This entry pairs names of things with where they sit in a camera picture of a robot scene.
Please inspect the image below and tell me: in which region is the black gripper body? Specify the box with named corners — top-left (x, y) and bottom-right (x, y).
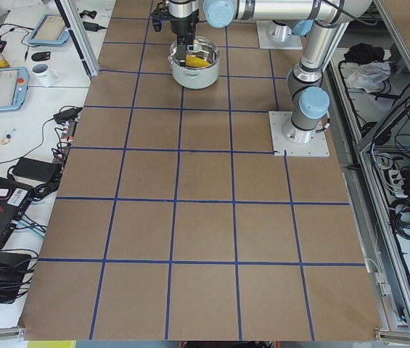
top-left (171, 16), bottom-right (199, 38)

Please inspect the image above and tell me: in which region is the yellow corn cob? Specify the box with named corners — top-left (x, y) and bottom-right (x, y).
top-left (186, 54), bottom-right (213, 69)

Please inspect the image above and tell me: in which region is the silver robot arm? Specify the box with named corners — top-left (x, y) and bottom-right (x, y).
top-left (282, 1), bottom-right (371, 144)
top-left (167, 1), bottom-right (338, 67)

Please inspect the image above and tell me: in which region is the far blue teach pendant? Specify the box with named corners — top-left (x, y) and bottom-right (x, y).
top-left (28, 14), bottom-right (70, 46)

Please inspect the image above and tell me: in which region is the blue teach pendant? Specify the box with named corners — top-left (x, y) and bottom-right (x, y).
top-left (0, 67), bottom-right (29, 112)
top-left (28, 14), bottom-right (70, 46)

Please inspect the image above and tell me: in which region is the small black power adapter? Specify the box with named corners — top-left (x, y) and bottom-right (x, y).
top-left (53, 107), bottom-right (82, 124)

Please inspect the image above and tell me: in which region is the white mug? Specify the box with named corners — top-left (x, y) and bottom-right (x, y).
top-left (32, 64), bottom-right (60, 87)

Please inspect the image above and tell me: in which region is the black computer mouse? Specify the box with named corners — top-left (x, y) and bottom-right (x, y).
top-left (31, 51), bottom-right (51, 62)

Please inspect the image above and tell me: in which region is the black cloth bundle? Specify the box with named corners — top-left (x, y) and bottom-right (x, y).
top-left (344, 43), bottom-right (385, 65)

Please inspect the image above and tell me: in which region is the near blue teach pendant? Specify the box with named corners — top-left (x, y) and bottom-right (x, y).
top-left (0, 67), bottom-right (29, 112)

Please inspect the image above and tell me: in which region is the white crumpled cloth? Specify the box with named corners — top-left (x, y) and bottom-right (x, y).
top-left (345, 62), bottom-right (390, 93)

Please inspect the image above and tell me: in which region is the black power brick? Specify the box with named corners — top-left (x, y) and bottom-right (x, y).
top-left (12, 157), bottom-right (61, 182)

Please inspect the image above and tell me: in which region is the white power strip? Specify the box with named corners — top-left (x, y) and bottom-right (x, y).
top-left (386, 169), bottom-right (408, 199)

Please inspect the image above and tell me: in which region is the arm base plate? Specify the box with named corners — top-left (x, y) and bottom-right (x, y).
top-left (256, 21), bottom-right (303, 50)
top-left (268, 111), bottom-right (329, 157)

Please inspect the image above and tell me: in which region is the aluminium frame post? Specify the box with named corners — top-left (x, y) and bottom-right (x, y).
top-left (54, 0), bottom-right (100, 78)

